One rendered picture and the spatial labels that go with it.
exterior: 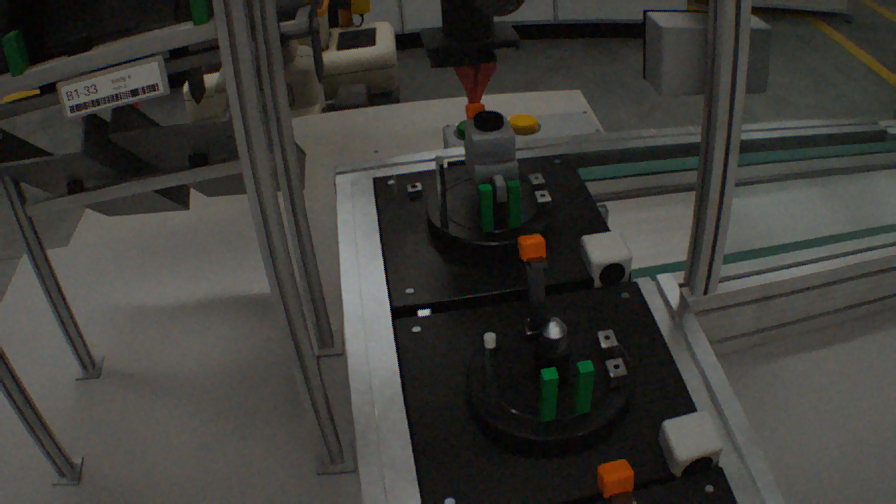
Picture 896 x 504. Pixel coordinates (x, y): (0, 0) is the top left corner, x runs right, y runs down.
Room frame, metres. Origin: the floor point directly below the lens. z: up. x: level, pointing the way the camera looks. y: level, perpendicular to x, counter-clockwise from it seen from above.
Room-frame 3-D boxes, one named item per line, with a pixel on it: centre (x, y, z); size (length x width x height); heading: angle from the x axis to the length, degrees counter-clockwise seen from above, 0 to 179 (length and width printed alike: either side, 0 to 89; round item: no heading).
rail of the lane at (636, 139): (0.85, -0.31, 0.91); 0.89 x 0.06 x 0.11; 96
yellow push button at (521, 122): (0.90, -0.11, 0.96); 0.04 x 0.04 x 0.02
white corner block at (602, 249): (0.59, -0.16, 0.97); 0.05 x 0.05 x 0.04; 6
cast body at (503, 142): (0.66, -0.05, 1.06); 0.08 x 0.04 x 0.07; 6
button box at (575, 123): (0.90, -0.11, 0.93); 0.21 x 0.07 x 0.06; 96
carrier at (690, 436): (0.42, -0.08, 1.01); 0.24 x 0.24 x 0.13; 6
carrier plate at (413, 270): (0.68, -0.05, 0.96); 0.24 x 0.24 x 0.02; 6
